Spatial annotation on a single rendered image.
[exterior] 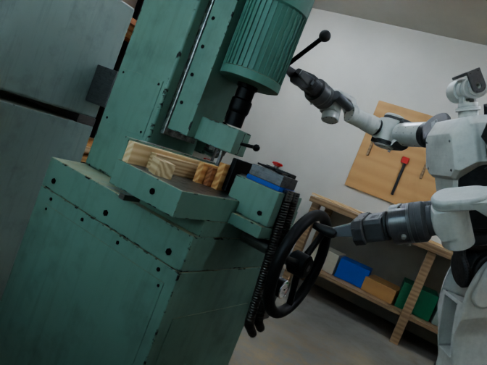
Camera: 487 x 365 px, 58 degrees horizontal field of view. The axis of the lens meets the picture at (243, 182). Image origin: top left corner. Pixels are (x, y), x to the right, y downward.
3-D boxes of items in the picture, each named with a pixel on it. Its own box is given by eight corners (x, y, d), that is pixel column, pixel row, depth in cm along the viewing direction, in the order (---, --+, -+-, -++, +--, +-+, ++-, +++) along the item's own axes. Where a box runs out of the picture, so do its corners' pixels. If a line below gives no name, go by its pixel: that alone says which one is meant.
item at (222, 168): (216, 190, 115) (225, 164, 114) (210, 187, 116) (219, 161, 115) (245, 195, 128) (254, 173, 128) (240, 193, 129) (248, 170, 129)
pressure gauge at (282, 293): (274, 305, 136) (284, 281, 136) (264, 299, 138) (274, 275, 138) (282, 303, 142) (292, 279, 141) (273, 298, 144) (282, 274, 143)
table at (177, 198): (205, 236, 86) (216, 208, 85) (107, 182, 102) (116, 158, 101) (317, 241, 138) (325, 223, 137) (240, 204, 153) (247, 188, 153)
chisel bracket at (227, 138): (227, 158, 120) (239, 129, 119) (190, 143, 127) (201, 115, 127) (241, 163, 126) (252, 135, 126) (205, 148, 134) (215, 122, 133)
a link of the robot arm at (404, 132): (404, 123, 177) (443, 122, 156) (393, 153, 178) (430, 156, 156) (381, 112, 174) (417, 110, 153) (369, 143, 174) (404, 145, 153)
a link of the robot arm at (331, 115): (313, 86, 164) (329, 101, 172) (307, 111, 161) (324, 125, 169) (339, 80, 156) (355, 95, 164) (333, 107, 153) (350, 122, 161)
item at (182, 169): (151, 169, 104) (156, 154, 103) (145, 167, 105) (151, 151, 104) (270, 196, 157) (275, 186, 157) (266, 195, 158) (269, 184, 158)
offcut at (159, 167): (148, 170, 101) (153, 156, 101) (164, 175, 103) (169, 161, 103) (153, 175, 97) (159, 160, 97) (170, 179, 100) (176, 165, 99)
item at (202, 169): (196, 182, 113) (204, 163, 113) (192, 180, 114) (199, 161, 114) (245, 193, 135) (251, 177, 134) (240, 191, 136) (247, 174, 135)
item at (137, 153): (127, 163, 100) (135, 142, 99) (121, 160, 101) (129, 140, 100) (254, 192, 151) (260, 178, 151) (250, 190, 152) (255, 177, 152)
